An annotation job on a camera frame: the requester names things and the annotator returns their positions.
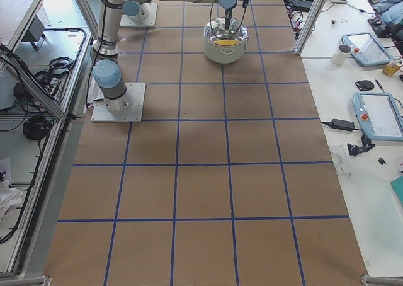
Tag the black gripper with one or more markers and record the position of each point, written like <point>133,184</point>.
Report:
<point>228,13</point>

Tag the glass pot lid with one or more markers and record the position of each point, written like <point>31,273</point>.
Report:
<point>215,30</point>

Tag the yellow corn cob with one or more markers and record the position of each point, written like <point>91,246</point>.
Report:
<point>226,42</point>

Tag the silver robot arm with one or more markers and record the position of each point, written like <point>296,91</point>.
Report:
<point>113,15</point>
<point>135,11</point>

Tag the white mug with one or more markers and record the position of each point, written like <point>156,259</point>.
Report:
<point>341,54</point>

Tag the far blue teach pendant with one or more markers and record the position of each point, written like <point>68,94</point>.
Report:
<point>367,49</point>

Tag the blue teach pendant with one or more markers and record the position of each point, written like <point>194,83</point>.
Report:
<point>378,116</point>
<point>367,49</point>

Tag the black round disc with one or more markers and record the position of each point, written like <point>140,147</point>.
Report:
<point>365,85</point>

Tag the black power adapter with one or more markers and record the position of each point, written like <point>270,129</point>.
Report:
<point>342,125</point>

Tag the brown grid table mat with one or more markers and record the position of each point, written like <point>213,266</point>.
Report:
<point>227,180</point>

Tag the yellow drink can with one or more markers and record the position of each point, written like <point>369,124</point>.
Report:
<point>392,67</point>

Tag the near blue teach pendant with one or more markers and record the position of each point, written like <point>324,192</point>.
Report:
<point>378,116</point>

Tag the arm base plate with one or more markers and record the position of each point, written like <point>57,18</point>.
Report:
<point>149,22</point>
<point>128,108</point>

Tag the aluminium frame post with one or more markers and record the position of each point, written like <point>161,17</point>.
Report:
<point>306,31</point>

